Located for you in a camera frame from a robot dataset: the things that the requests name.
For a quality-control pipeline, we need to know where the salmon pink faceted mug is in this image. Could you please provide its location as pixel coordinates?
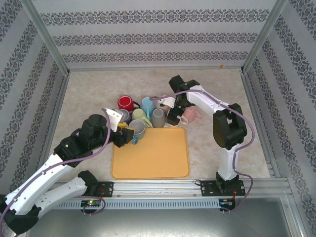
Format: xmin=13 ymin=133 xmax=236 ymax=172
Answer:
xmin=183 ymin=106 xmax=202 ymax=124

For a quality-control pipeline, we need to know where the lilac mug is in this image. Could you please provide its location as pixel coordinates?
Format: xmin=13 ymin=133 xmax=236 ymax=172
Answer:
xmin=118 ymin=109 xmax=132 ymax=124

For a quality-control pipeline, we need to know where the teal blue faceted mug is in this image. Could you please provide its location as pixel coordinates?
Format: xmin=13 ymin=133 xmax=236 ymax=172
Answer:
xmin=127 ymin=119 xmax=147 ymax=146

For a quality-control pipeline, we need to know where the grey mug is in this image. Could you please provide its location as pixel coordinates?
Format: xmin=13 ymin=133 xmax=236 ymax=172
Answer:
xmin=151 ymin=108 xmax=165 ymax=128

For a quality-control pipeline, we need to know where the yellow-green mug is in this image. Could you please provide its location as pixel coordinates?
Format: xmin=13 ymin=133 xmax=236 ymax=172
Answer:
xmin=131 ymin=108 xmax=153 ymax=128

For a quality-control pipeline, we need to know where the red mug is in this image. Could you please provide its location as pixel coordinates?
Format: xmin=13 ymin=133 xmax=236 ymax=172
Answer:
xmin=117 ymin=95 xmax=141 ymax=112

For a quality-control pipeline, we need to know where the light blue mug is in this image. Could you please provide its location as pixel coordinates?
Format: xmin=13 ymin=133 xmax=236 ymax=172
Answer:
xmin=140 ymin=97 xmax=157 ymax=117

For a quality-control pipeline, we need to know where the orange plastic tray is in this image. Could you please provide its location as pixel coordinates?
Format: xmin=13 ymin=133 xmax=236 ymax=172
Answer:
xmin=111 ymin=127 xmax=190 ymax=179

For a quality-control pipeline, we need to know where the grey metal sheet panel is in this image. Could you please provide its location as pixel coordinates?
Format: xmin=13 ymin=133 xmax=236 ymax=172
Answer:
xmin=24 ymin=208 xmax=297 ymax=237

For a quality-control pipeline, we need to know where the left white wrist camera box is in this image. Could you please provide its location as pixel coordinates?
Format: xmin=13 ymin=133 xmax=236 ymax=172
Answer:
xmin=102 ymin=107 xmax=124 ymax=133

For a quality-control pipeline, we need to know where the aluminium table side rail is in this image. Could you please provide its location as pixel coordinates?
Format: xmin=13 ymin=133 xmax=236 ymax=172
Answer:
xmin=240 ymin=70 xmax=282 ymax=177
xmin=33 ymin=71 xmax=72 ymax=181

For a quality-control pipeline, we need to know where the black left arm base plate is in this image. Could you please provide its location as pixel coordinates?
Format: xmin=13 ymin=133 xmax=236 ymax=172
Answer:
xmin=74 ymin=181 xmax=114 ymax=198

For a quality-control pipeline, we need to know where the aluminium mounting rail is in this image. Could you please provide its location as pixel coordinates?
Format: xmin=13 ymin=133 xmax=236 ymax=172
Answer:
xmin=49 ymin=179 xmax=292 ymax=198

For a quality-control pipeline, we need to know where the slotted grey cable duct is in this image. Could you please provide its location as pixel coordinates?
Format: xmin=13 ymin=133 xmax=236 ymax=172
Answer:
xmin=58 ymin=198 xmax=221 ymax=210

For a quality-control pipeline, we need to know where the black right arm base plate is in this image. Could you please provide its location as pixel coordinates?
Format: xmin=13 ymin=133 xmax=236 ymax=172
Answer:
xmin=201 ymin=180 xmax=246 ymax=197

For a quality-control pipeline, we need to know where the aluminium frame post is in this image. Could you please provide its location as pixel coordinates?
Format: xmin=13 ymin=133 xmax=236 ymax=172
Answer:
xmin=19 ymin=0 xmax=72 ymax=75
xmin=240 ymin=0 xmax=289 ymax=74

